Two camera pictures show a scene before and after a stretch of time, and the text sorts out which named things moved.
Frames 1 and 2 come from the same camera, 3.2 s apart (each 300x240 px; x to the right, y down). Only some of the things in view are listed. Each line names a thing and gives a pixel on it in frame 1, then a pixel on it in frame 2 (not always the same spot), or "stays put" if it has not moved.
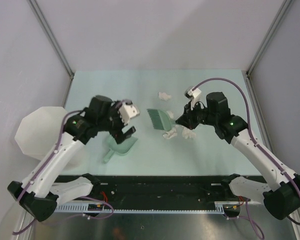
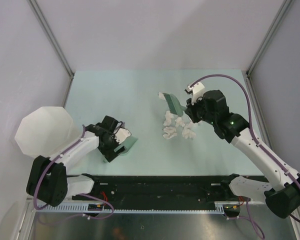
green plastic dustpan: [122, 148] stays put
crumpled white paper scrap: [163, 96] stays put
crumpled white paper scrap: [187, 133] stays put
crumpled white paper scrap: [172, 133] stays put
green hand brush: [160, 120] to [174, 105]
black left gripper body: [115, 124] to [107, 150]
